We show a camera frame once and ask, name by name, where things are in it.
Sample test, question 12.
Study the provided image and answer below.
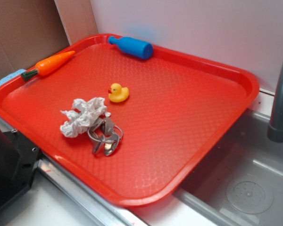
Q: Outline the grey toy sink basin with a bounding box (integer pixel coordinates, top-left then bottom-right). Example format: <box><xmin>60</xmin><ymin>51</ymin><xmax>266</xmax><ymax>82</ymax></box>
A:
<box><xmin>175</xmin><ymin>110</ymin><xmax>283</xmax><ymax>226</ymax></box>

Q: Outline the blue sponge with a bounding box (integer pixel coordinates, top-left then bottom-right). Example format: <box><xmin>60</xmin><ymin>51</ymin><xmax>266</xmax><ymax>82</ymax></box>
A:
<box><xmin>0</xmin><ymin>69</ymin><xmax>25</xmax><ymax>86</ymax></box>

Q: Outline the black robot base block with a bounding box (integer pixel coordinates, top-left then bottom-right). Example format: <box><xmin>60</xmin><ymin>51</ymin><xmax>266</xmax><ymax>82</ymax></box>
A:
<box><xmin>0</xmin><ymin>130</ymin><xmax>41</xmax><ymax>212</ymax></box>

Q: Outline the red plastic tray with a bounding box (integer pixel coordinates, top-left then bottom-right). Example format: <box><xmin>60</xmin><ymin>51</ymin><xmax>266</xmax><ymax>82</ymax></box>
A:
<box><xmin>0</xmin><ymin>34</ymin><xmax>259</xmax><ymax>207</ymax></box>

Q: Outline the yellow rubber duck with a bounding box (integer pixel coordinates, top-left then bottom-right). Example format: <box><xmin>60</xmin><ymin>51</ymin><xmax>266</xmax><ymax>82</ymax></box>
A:
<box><xmin>108</xmin><ymin>83</ymin><xmax>129</xmax><ymax>103</ymax></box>

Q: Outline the brown cardboard panel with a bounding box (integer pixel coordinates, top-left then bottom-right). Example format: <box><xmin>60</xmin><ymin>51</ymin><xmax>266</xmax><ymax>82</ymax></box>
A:
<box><xmin>0</xmin><ymin>0</ymin><xmax>69</xmax><ymax>80</ymax></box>

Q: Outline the silver metal key bunch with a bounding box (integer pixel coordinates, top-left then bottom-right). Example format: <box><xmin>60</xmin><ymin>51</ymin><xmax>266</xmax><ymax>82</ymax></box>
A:
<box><xmin>87</xmin><ymin>117</ymin><xmax>124</xmax><ymax>156</ymax></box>

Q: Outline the blue toy bottle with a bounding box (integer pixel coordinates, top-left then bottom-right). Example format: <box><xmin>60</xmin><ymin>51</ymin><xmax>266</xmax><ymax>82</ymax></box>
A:
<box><xmin>108</xmin><ymin>36</ymin><xmax>154</xmax><ymax>60</ymax></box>

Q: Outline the orange toy carrot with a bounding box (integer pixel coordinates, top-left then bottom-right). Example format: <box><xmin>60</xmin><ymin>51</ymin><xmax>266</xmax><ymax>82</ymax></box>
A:
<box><xmin>21</xmin><ymin>51</ymin><xmax>75</xmax><ymax>81</ymax></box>

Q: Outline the crumpled white paper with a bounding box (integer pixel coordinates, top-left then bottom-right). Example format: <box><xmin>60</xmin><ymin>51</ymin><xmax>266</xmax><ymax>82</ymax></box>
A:
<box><xmin>60</xmin><ymin>97</ymin><xmax>111</xmax><ymax>138</ymax></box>

